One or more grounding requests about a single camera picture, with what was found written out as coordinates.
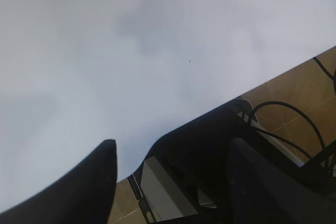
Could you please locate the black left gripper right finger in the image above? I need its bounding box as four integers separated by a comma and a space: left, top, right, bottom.
227, 138, 335, 223

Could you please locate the black floor cable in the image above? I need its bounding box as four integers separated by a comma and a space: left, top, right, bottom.
246, 56, 336, 162

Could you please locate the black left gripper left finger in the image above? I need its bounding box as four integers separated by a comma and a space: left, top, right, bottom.
1, 140, 117, 223

